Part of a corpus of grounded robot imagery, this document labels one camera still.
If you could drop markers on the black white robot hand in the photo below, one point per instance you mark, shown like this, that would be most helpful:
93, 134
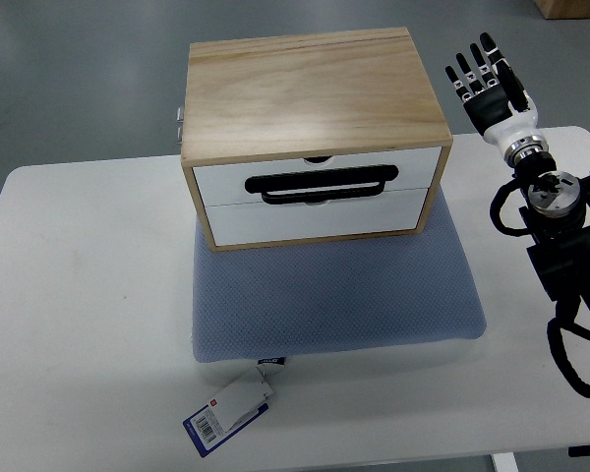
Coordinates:
496, 102

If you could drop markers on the white drawer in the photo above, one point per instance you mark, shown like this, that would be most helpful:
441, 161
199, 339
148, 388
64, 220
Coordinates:
244, 183

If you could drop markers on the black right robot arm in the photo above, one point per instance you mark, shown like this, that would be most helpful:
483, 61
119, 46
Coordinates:
553, 207

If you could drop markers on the wooden drawer cabinet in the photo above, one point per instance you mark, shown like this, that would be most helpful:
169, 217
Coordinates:
311, 96

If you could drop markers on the cardboard box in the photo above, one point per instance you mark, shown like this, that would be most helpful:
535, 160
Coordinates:
564, 9

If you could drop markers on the blue mesh cushion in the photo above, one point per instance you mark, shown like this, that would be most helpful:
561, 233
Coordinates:
336, 296

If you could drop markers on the white table leg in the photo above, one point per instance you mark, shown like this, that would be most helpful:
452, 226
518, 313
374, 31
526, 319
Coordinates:
504, 462

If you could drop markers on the black object under table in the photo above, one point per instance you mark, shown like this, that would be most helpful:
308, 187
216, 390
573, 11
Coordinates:
579, 451

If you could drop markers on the white blue price tag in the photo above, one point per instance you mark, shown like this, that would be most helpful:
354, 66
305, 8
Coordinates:
228, 412

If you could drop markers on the grey metal bracket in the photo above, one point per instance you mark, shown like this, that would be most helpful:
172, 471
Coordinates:
180, 114

